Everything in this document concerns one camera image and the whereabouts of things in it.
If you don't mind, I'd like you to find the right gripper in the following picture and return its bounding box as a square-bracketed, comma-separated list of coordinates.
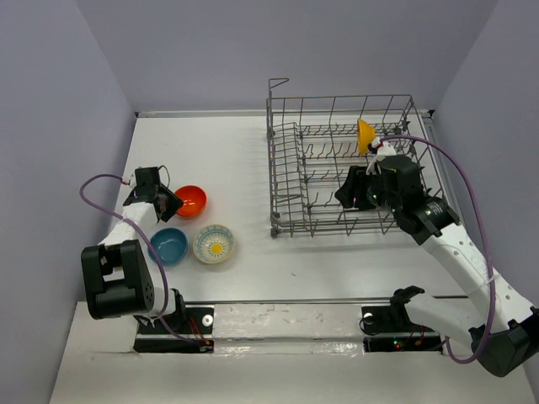
[333, 165, 401, 215]

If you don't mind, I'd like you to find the orange bowl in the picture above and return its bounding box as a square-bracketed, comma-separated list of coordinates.
[174, 185, 207, 218]

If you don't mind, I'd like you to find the yellow bowl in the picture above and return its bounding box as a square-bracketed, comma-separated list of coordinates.
[357, 119, 376, 156]

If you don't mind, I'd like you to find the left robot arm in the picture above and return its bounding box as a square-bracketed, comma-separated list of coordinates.
[79, 167, 187, 332]

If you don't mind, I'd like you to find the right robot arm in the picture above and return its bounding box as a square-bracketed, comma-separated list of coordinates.
[335, 155, 538, 377]

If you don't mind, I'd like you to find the blue bowl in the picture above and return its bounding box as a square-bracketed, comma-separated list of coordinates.
[150, 227, 189, 267]

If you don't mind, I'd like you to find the patterned sunflower bowl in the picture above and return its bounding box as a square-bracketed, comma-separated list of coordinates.
[193, 224, 235, 264]

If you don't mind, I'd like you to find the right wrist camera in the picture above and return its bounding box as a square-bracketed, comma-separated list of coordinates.
[366, 137, 397, 175]

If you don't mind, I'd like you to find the grey wire dish rack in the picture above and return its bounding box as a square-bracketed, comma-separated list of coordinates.
[266, 77, 446, 237]

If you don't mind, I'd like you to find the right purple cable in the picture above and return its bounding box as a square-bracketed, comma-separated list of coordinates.
[382, 135, 496, 364]

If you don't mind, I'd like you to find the metal rail bar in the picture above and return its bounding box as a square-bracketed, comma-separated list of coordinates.
[184, 296, 468, 306]

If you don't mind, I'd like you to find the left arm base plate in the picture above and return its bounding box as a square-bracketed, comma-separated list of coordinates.
[133, 305, 215, 354]

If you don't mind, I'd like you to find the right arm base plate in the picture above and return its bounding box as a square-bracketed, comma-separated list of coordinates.
[359, 305, 445, 353]

